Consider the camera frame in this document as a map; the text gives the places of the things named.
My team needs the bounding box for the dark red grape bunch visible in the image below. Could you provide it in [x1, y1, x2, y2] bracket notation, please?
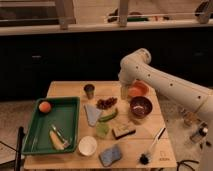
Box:
[96, 97, 117, 110]

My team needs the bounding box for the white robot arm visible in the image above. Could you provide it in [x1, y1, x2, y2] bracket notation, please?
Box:
[118, 48, 213, 171]

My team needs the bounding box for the dark metal cup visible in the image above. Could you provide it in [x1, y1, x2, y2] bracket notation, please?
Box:
[84, 84, 95, 99]

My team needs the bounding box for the orange bowl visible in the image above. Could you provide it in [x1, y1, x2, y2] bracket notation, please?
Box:
[128, 81, 149, 97]

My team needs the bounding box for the dark brown bowl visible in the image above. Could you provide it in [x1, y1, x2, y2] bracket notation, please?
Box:
[130, 96, 153, 118]

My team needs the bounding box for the green pea pod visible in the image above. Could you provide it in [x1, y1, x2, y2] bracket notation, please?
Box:
[98, 108, 118, 122]

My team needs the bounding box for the light blue cloth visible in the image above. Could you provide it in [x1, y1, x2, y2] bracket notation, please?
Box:
[84, 104, 102, 126]

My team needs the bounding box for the wooden table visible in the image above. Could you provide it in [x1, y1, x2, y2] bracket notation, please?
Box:
[24, 81, 176, 171]

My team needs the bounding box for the green plastic tray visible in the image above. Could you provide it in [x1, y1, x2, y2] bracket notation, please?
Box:
[22, 97, 80, 155]

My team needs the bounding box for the blue sponge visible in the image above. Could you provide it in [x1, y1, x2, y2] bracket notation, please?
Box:
[99, 145, 122, 167]

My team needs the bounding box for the white bowl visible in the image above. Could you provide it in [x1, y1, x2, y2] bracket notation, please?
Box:
[78, 136, 97, 156]

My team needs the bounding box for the orange fruit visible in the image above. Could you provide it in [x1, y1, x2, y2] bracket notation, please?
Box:
[39, 101, 51, 113]

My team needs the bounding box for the yellow banana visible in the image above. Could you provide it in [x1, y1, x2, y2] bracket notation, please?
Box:
[49, 131, 64, 150]

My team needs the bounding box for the black stand pole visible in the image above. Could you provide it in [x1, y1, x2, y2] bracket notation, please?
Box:
[14, 127, 25, 171]

